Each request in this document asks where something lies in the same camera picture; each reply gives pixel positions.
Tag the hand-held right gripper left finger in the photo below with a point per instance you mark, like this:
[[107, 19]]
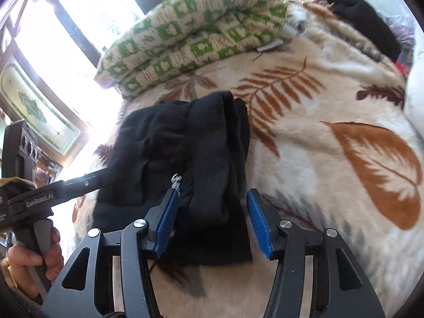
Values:
[[167, 220]]

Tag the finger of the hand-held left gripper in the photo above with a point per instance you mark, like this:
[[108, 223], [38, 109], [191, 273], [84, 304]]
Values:
[[87, 183]]

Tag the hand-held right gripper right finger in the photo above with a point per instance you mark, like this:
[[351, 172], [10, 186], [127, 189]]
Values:
[[258, 222]]

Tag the black pants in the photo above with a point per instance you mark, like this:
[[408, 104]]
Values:
[[205, 159]]

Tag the person's left forearm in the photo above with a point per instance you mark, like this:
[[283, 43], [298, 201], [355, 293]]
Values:
[[10, 291]]

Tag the person's left hand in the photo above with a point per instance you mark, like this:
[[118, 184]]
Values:
[[56, 258]]

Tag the leaf print fleece blanket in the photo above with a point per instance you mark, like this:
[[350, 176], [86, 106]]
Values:
[[314, 112]]

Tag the window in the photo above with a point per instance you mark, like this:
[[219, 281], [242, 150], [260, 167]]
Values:
[[99, 10]]

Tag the green patterned pillow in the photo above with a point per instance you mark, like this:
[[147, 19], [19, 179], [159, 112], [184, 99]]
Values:
[[185, 36]]

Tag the white floral quilt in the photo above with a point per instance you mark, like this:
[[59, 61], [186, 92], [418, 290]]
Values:
[[415, 89]]

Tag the black cloth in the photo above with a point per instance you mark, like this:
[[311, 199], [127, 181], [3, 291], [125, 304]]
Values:
[[357, 13]]

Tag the clear plastic bag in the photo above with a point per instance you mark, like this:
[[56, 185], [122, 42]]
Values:
[[402, 29]]

